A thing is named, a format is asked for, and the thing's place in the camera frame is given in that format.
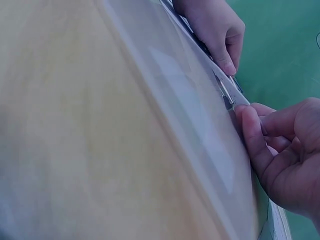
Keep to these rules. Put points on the person's left hand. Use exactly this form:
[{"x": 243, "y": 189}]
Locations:
[{"x": 212, "y": 22}]

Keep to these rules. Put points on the person's right hand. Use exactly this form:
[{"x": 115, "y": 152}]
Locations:
[{"x": 295, "y": 170}]

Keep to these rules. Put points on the person's right thumb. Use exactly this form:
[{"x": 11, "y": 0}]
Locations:
[{"x": 280, "y": 123}]

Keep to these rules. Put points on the person's left fingers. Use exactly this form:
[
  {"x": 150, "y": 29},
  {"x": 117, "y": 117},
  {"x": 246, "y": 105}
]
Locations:
[{"x": 228, "y": 55}]

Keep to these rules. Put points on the person's right fingers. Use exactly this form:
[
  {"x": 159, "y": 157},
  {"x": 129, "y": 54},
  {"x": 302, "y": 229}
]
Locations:
[{"x": 252, "y": 142}]

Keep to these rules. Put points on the white file folder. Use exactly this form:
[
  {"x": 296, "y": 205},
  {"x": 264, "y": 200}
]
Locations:
[{"x": 232, "y": 86}]

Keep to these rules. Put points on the clear plastic file sleeve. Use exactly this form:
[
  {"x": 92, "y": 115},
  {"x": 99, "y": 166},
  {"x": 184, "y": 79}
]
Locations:
[{"x": 187, "y": 112}]

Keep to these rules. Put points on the metal folder clip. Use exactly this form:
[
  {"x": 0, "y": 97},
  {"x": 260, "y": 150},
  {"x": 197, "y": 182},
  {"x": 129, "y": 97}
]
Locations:
[{"x": 228, "y": 98}]

